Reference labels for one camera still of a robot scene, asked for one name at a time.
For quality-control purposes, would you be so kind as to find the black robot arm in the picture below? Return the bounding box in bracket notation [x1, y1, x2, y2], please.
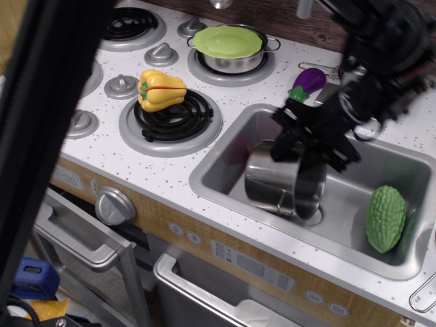
[270, 1, 435, 171]

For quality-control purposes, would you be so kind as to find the back left stove burner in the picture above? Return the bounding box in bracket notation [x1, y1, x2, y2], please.
[99, 7, 166, 52]

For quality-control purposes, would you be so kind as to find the front left stove burner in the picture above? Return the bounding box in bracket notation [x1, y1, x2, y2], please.
[80, 59, 103, 98]

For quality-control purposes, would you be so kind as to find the steel pot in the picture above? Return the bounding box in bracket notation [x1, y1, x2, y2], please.
[245, 140, 326, 221]
[187, 24, 281, 74]

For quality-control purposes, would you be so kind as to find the front right stove burner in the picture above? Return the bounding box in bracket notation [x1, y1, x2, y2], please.
[119, 89, 223, 158]

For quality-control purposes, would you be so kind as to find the oven door with handle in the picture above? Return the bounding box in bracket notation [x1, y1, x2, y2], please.
[33, 188, 152, 326]

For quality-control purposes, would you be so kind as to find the yellow cloth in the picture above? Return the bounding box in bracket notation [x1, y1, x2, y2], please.
[30, 298, 70, 322]

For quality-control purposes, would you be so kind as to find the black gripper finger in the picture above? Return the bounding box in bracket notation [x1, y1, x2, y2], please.
[270, 131, 300, 161]

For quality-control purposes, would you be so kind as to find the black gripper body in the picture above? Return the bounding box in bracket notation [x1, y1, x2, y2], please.
[272, 95, 361, 172]

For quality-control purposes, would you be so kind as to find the grey stove knob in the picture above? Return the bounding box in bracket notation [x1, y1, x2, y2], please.
[144, 42, 178, 67]
[104, 74, 139, 100]
[65, 110, 99, 139]
[177, 16, 207, 39]

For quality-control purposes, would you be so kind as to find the steel pot on stove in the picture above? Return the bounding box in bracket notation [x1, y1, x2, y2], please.
[187, 24, 281, 74]

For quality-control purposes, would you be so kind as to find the blue clamp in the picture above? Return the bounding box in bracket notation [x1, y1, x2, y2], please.
[10, 257, 60, 300]

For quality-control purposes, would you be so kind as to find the yellow toy bell pepper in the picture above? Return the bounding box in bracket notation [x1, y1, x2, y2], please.
[138, 69, 187, 113]

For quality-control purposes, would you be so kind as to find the black foreground pole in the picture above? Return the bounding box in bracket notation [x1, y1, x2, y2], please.
[1, 1, 114, 301]

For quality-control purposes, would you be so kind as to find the back right stove burner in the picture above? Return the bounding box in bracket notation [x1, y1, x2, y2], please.
[187, 47, 275, 87]

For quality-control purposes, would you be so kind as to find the large silver oven dial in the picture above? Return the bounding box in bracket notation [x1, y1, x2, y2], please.
[95, 185, 137, 225]

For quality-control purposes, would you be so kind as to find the wire rack handle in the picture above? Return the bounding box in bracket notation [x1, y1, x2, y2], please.
[409, 274, 435, 313]

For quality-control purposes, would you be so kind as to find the stove burner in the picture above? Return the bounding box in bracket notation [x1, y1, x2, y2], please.
[119, 89, 223, 158]
[187, 47, 275, 87]
[80, 59, 103, 98]
[99, 7, 166, 52]

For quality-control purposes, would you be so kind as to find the silver sink basin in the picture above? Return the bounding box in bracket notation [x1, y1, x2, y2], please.
[189, 104, 435, 280]

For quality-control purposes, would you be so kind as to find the green plate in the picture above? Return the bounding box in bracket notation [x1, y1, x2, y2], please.
[191, 25, 263, 59]

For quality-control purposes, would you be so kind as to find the dishwasher door with handle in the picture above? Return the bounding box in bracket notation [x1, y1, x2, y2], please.
[154, 253, 324, 326]

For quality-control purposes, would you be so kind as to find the purple toy eggplant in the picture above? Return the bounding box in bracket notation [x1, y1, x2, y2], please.
[288, 67, 327, 103]

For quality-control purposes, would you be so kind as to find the green toy bitter gourd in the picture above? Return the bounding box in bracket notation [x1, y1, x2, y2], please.
[365, 185, 406, 253]

